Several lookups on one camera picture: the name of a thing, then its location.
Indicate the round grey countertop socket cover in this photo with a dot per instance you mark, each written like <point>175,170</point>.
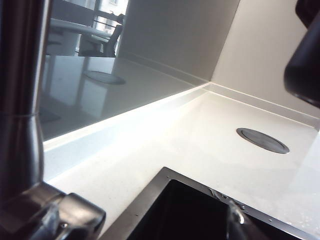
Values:
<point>262,141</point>

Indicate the black undermount sink basin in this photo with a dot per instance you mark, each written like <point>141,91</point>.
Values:
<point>187,215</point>

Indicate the black steel-rimmed office mug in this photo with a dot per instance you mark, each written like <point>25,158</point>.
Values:
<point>305,70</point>

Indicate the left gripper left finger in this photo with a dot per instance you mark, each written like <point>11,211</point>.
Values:
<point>53,222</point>

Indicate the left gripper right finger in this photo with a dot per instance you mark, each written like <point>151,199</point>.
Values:
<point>236,220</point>

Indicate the steel faucet pipe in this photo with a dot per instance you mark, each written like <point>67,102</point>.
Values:
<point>20,75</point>

